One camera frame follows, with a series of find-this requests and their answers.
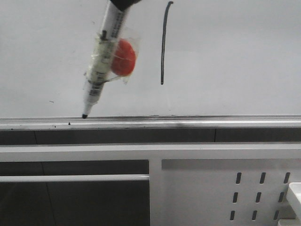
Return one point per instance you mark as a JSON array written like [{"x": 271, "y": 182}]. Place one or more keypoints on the white metal stand frame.
[{"x": 103, "y": 185}]

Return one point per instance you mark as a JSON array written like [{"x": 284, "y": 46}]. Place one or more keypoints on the red round magnet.
[{"x": 124, "y": 59}]

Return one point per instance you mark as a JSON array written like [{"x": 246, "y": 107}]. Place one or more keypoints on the white plastic bin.
[{"x": 295, "y": 200}]

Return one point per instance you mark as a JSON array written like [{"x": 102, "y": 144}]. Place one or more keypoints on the white whiteboard marker pen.
[{"x": 100, "y": 65}]

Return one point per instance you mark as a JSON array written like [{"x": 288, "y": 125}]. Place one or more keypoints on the white perforated metal panel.
[{"x": 227, "y": 192}]

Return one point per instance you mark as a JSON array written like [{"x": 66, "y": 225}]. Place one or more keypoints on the large whiteboard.
[{"x": 196, "y": 57}]

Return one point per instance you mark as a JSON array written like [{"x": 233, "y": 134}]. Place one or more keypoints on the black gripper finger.
[{"x": 122, "y": 5}]

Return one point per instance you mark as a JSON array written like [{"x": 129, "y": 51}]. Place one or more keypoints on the aluminium whiteboard tray rail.
[{"x": 151, "y": 122}]

